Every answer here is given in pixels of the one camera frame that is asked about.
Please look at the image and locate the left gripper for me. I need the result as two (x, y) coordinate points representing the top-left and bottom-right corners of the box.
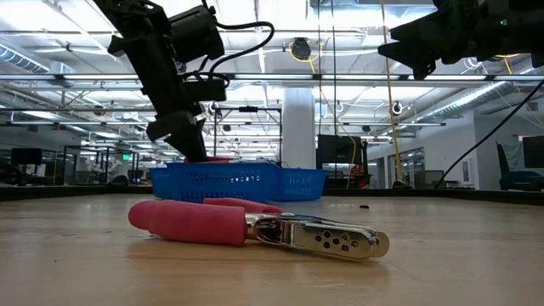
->
(107, 15), (229, 163)

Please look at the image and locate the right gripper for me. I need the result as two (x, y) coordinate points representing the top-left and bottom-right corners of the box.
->
(377, 0), (516, 81)

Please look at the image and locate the red-handled metal hole punch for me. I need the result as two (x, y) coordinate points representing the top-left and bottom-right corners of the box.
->
(184, 156), (234, 164)
(127, 197), (390, 261)

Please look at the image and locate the blue slotted plastic basket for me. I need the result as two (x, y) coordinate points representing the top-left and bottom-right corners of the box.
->
(271, 167), (327, 202)
(148, 167), (169, 199)
(164, 161), (282, 204)

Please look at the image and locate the black framed workstation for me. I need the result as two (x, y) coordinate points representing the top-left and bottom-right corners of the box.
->
(62, 144), (140, 186)

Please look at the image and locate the white building column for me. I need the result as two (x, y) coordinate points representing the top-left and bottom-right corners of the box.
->
(281, 88), (318, 170)

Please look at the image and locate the black screen on stand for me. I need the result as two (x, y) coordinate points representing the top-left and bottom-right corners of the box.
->
(316, 134), (363, 188)

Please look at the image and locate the black monitor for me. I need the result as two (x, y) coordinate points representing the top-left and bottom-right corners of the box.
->
(521, 134), (544, 169)
(10, 147), (43, 166)

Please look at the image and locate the blue office chair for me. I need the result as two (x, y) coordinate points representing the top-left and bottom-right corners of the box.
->
(496, 142), (544, 191)

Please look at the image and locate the long yellow cable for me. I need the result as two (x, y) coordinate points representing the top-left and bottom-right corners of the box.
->
(380, 0), (403, 184)

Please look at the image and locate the black metal rig frame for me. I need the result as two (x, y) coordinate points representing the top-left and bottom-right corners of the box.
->
(212, 105), (284, 165)

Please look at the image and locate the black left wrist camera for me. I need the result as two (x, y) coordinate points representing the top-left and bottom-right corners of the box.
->
(167, 4), (225, 63)

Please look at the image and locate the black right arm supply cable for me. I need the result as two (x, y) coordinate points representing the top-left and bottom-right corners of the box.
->
(433, 78), (544, 189)

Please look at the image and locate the black ceiling cable reel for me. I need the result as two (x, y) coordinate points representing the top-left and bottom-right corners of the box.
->
(290, 37), (313, 61)

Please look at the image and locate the black left wrist camera cable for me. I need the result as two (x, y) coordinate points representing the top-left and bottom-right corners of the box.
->
(181, 20), (276, 84)

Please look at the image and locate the black aluminium table frame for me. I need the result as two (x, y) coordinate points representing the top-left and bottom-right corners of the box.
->
(0, 183), (544, 206)

